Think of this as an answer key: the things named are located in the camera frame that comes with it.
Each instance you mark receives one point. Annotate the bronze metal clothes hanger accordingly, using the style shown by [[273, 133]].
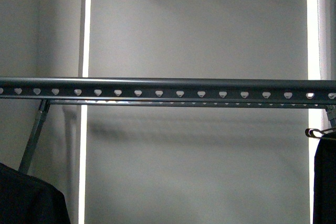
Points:
[[319, 134]]

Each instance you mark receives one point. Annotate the black t-shirt with print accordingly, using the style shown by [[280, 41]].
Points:
[[324, 180]]

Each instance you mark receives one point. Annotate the grey right rack leg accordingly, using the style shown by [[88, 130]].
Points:
[[331, 114]]

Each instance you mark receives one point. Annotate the black garment at left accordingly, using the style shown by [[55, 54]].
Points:
[[27, 199]]

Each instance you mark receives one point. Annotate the grey perforated rear rail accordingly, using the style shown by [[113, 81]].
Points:
[[191, 104]]

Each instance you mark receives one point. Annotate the grey perforated rail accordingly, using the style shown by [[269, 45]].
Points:
[[160, 89], [191, 104]]

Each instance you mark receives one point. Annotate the grey perforated front rail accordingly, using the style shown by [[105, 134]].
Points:
[[160, 89]]

